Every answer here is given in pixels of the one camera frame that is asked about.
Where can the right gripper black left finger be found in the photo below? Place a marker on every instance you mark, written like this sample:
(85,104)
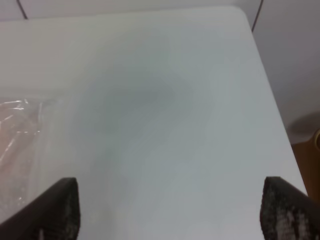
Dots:
(53,215)

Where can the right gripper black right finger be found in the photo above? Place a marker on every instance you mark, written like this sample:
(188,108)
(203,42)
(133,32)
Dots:
(286,213)

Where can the clear zip bag blue seal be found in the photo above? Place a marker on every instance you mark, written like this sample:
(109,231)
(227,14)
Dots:
(24,127)

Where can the brown cardboard box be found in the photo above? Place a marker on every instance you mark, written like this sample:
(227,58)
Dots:
(307,155)

